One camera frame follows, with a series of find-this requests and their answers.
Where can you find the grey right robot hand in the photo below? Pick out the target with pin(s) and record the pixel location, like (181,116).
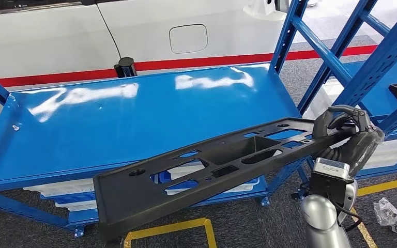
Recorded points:
(363,150)

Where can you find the red floor tape stripe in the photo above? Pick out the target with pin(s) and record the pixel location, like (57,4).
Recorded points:
(184,61)

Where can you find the small white clip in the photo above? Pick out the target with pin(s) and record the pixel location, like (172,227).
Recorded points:
(14,127)

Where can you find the white car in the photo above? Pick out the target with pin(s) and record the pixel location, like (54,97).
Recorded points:
(65,37)

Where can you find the blue metal shelf rack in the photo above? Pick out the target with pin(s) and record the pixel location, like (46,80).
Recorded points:
(373,92)
(150,119)

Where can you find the yellow floor tape square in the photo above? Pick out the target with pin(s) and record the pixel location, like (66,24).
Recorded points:
(184,224)
(390,185)

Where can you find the black cylindrical post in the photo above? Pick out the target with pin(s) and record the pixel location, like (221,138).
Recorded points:
(126,66)

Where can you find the blue plastic crate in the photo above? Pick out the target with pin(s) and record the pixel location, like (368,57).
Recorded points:
(181,186)
(75,198)

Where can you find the clear plastic bag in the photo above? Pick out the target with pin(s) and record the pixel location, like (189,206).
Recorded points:
(387,212)

